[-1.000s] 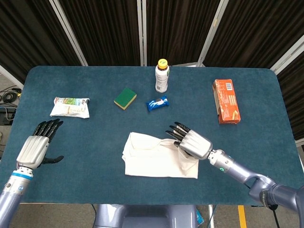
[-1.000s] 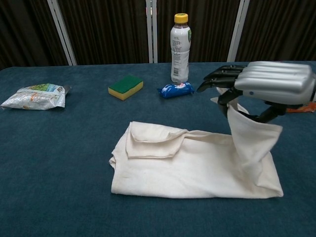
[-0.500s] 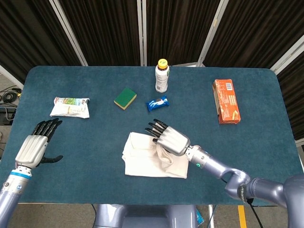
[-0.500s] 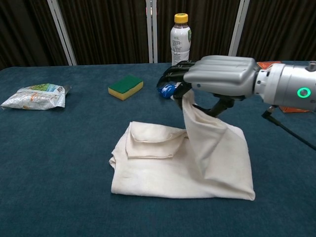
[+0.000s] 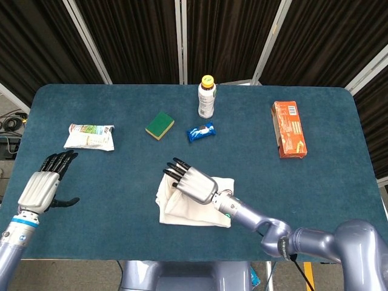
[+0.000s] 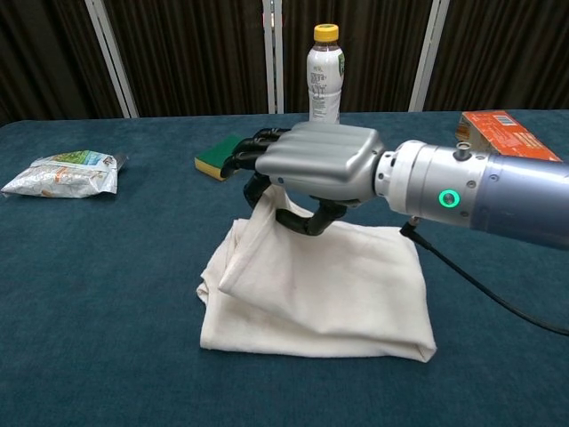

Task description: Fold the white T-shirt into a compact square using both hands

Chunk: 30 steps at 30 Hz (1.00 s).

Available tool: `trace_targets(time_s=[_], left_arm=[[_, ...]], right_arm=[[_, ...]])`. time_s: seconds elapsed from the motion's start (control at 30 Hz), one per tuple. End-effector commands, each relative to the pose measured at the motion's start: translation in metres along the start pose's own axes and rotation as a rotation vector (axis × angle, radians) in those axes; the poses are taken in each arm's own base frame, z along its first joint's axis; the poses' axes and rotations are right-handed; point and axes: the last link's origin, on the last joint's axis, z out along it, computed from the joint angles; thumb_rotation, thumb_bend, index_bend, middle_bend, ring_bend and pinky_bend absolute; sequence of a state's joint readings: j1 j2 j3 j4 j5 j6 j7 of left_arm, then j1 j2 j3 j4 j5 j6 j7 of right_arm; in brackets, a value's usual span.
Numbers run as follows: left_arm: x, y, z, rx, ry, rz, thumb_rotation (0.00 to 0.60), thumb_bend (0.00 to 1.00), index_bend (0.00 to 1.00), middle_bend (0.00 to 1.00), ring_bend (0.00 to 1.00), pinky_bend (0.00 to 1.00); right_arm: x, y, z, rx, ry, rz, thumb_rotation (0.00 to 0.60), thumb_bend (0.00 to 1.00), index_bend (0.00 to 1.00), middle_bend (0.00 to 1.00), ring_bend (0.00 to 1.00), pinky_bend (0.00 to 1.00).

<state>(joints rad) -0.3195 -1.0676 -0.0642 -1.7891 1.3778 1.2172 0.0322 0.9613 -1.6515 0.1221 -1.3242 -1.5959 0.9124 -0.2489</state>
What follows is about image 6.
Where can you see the white partition frame post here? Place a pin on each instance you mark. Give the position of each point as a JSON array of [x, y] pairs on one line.
[[428, 55], [112, 58], [278, 58]]

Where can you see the white T-shirt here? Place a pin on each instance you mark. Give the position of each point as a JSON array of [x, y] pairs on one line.
[[320, 289]]

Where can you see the orange cardboard box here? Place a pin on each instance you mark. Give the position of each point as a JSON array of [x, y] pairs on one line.
[[502, 129]]

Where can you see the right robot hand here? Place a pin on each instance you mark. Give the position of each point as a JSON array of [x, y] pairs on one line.
[[320, 160]]

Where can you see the white snack bag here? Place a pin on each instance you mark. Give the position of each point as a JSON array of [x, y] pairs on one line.
[[66, 178]]

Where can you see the white bottle yellow cap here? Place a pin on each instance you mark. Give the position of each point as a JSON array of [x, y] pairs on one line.
[[324, 84]]

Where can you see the black pleated curtain panel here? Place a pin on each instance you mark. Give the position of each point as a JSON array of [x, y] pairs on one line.
[[191, 58], [44, 58], [378, 58], [502, 53]]

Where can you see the green yellow sponge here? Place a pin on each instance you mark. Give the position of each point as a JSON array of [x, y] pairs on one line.
[[211, 158]]

